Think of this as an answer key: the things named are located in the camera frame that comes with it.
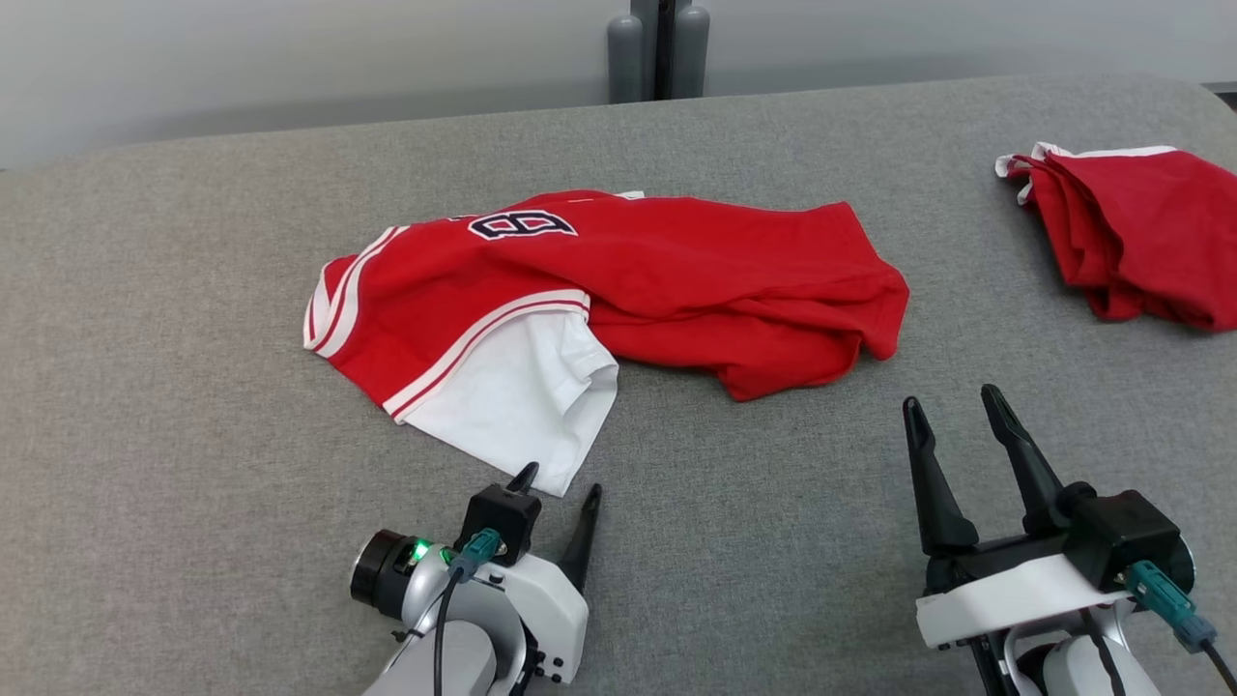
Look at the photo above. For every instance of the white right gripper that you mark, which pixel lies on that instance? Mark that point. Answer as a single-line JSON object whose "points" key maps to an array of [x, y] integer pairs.
{"points": [[1005, 594]]}

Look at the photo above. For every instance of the red jersey with white trim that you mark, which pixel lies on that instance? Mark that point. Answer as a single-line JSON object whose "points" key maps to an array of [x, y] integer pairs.
{"points": [[696, 280]]}

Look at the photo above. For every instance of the grey partition joint post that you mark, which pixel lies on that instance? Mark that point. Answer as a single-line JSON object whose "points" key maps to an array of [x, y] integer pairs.
{"points": [[657, 48]]}

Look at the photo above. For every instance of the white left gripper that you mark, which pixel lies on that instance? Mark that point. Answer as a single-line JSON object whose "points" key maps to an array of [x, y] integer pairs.
{"points": [[556, 609]]}

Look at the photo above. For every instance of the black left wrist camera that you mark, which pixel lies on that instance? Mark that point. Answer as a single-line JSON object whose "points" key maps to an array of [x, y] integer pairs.
{"points": [[503, 517]]}

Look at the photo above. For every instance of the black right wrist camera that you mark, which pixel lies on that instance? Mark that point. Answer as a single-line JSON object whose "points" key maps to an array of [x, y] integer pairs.
{"points": [[1126, 536]]}

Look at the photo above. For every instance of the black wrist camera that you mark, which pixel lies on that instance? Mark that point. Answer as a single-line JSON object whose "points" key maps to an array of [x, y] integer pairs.
{"points": [[503, 517], [1126, 536]]}

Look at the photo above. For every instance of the red shorts with white stripes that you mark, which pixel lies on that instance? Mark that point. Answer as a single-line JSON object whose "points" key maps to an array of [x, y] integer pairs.
{"points": [[1150, 232]]}

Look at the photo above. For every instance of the white partition panel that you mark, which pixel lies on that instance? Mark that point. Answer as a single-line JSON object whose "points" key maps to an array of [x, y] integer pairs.
{"points": [[290, 58], [966, 39]]}

